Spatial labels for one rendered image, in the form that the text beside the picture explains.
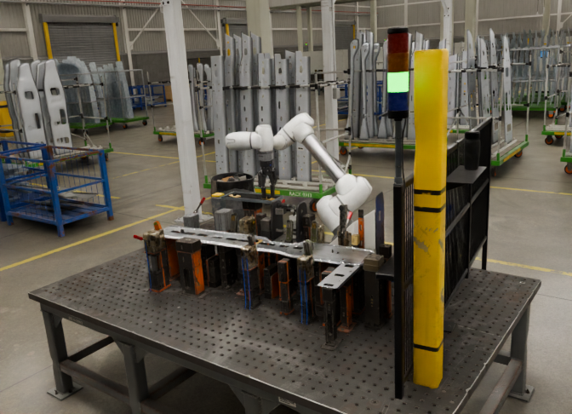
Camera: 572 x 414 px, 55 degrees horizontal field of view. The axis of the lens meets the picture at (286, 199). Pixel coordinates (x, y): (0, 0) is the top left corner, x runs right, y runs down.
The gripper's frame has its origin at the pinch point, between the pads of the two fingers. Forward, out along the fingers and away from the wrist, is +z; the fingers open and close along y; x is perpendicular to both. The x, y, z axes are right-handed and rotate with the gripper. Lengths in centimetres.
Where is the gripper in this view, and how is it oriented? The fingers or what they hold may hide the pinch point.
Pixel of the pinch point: (268, 192)
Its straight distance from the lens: 337.6
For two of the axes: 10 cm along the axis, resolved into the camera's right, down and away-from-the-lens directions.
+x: 7.2, 1.4, -6.8
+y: -6.9, 2.2, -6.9
